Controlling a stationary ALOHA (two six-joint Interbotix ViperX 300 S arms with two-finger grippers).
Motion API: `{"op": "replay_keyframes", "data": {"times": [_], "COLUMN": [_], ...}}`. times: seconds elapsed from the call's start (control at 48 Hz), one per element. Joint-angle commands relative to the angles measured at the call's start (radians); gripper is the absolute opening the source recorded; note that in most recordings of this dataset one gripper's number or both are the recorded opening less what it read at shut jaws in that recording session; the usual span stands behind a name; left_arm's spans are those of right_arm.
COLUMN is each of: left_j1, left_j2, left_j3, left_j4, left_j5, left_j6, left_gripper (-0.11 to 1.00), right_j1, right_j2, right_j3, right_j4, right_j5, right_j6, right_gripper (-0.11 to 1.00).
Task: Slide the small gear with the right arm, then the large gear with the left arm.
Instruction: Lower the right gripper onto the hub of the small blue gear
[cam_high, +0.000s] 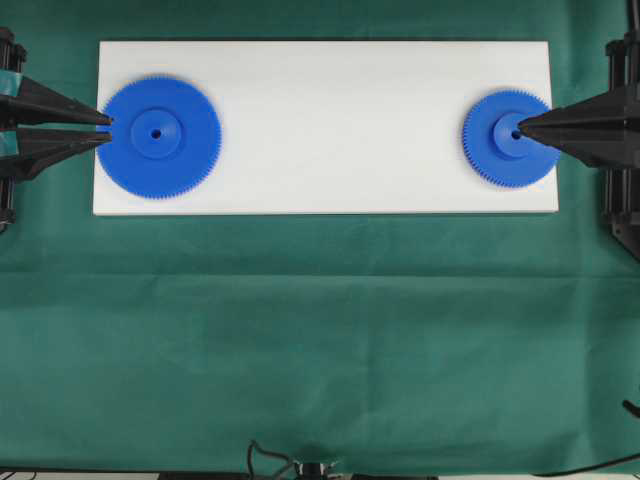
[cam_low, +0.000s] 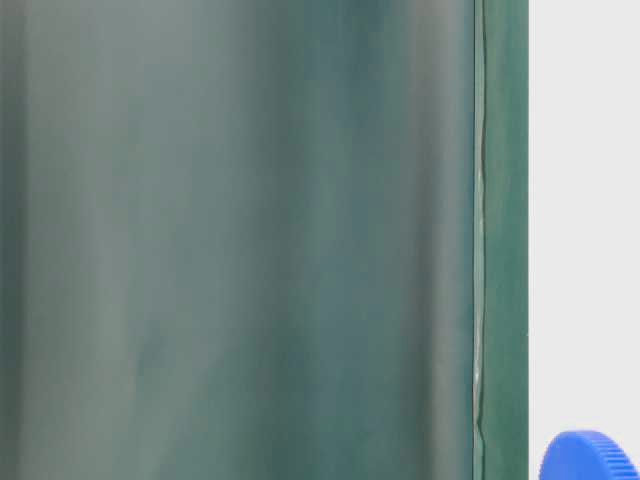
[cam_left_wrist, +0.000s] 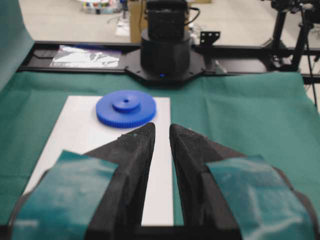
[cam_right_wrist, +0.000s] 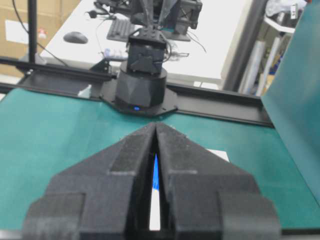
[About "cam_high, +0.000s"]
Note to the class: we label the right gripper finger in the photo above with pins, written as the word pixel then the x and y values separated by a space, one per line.
pixel 615 108
pixel 594 148

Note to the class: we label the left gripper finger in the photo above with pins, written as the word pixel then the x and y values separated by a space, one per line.
pixel 27 102
pixel 27 152

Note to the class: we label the small blue gear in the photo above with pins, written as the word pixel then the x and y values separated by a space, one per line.
pixel 496 148

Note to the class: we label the large blue gear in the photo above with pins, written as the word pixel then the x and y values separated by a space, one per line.
pixel 166 137

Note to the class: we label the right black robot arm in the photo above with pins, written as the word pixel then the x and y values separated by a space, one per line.
pixel 621 185

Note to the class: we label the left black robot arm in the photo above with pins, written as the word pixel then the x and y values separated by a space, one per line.
pixel 13 56

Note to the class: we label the white rectangular board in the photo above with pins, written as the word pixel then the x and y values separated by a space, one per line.
pixel 335 127

